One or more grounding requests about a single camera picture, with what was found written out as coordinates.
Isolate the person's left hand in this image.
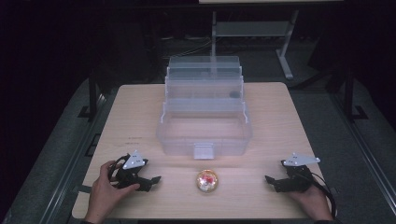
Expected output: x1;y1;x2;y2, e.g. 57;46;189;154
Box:
83;161;141;223

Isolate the clear plastic tiered storage box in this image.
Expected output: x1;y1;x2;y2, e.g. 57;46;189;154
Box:
156;55;253;161

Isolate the black metal post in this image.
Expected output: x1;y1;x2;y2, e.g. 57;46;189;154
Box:
342;66;370;123
77;66;99;123

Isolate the grey metal stand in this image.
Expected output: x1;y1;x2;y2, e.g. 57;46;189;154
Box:
210;9;301;80

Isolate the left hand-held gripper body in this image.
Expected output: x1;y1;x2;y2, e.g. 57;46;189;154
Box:
108;149;149;189

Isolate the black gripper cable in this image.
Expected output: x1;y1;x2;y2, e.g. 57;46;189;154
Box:
307;170;338;220
107;154;131;183

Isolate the aluminium floor rail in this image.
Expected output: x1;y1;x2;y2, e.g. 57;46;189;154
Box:
38;92;108;224
330;92;396;208

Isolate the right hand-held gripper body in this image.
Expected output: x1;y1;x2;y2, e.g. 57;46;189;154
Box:
280;151;321;193

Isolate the person's right hand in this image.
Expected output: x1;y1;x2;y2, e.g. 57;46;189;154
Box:
287;187;333;222

